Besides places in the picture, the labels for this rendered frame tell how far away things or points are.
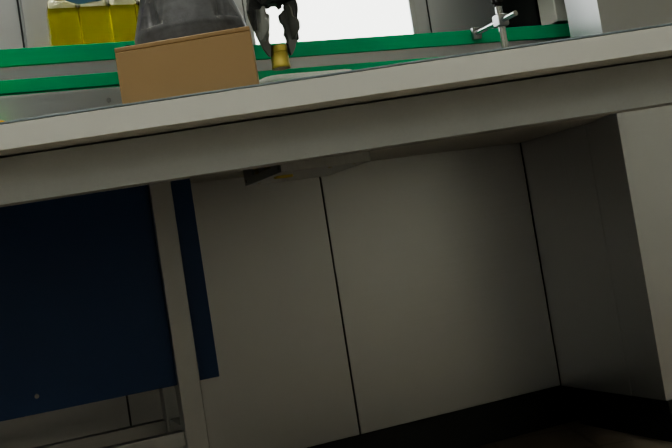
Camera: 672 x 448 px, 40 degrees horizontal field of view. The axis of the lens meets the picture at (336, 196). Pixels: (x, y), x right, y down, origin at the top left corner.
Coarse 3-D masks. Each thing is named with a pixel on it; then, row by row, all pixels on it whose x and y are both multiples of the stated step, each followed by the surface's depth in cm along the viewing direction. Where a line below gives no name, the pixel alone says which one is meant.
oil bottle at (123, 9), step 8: (112, 0) 182; (120, 0) 183; (128, 0) 183; (112, 8) 182; (120, 8) 182; (128, 8) 183; (136, 8) 184; (112, 16) 182; (120, 16) 182; (128, 16) 183; (136, 16) 183; (112, 24) 182; (120, 24) 182; (128, 24) 183; (136, 24) 183; (112, 32) 182; (120, 32) 182; (128, 32) 183; (120, 40) 182; (128, 40) 182
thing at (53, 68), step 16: (16, 48) 164; (32, 48) 165; (48, 48) 166; (64, 48) 167; (80, 48) 168; (96, 48) 169; (112, 48) 170; (0, 64) 163; (16, 64) 164; (32, 64) 165; (48, 64) 166; (64, 64) 167; (80, 64) 168; (96, 64) 169; (112, 64) 170; (0, 80) 163; (16, 80) 163; (32, 80) 164; (48, 80) 165; (64, 80) 166; (80, 80) 168; (96, 80) 169; (112, 80) 170
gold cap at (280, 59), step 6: (276, 48) 176; (282, 48) 176; (276, 54) 176; (282, 54) 176; (276, 60) 176; (282, 60) 176; (288, 60) 177; (276, 66) 176; (282, 66) 176; (288, 66) 177
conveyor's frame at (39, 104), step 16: (0, 96) 161; (16, 96) 161; (32, 96) 162; (48, 96) 163; (64, 96) 164; (80, 96) 165; (96, 96) 166; (112, 96) 168; (0, 112) 160; (16, 112) 161; (32, 112) 162; (48, 112) 163; (64, 112) 164
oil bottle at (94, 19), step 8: (104, 0) 182; (80, 8) 180; (88, 8) 180; (96, 8) 181; (104, 8) 181; (80, 16) 180; (88, 16) 180; (96, 16) 181; (104, 16) 181; (80, 24) 181; (88, 24) 180; (96, 24) 180; (104, 24) 181; (88, 32) 180; (96, 32) 180; (104, 32) 181; (88, 40) 180; (96, 40) 180; (104, 40) 181; (112, 40) 182
